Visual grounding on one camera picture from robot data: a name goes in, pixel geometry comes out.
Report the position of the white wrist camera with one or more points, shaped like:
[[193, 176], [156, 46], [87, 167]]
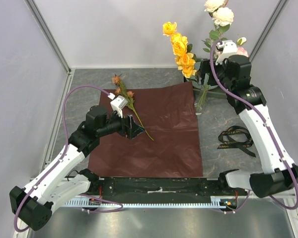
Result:
[[118, 103], [226, 49]]

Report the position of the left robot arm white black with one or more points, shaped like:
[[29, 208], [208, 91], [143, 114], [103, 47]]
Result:
[[35, 203]]

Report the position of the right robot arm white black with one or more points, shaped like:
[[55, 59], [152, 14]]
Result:
[[249, 103]]

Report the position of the white rose stem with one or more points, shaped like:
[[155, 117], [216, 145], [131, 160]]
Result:
[[222, 18]]

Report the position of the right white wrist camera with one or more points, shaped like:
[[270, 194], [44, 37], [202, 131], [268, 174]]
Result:
[[226, 49]]

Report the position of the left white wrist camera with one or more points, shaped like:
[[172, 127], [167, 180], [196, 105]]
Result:
[[118, 103]]

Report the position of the clear glass vase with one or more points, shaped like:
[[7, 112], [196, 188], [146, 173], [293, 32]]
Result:
[[201, 99]]

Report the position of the aluminium corner post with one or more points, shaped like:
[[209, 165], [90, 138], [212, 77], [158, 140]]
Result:
[[48, 34], [281, 4]]

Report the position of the black ribbon gold lettering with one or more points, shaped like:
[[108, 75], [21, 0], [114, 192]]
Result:
[[228, 142]]

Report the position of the left aluminium corner post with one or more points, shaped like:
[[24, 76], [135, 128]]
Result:
[[48, 34]]

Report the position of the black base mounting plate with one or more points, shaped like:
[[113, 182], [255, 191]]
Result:
[[161, 190]]

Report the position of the yellow rose stem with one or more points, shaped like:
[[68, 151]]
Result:
[[186, 61]]

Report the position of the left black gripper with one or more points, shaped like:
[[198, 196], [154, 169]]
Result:
[[128, 124]]

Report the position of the orange brown flower stem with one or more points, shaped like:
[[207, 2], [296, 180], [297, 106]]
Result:
[[129, 95]]

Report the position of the pink rose stem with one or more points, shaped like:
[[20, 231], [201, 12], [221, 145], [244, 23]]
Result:
[[240, 49]]

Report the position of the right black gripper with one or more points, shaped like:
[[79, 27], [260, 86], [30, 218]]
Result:
[[205, 65]]

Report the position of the flower bouquet red paper wrap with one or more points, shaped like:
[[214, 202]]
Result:
[[170, 146]]

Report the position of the dark green tray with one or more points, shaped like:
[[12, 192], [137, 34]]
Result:
[[213, 91]]

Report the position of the right aluminium corner post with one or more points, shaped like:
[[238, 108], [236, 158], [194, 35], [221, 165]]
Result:
[[281, 4]]

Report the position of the teal ceramic plate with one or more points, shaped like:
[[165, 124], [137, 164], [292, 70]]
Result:
[[201, 82]]

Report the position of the light blue cable duct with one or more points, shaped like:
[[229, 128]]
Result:
[[84, 202]]

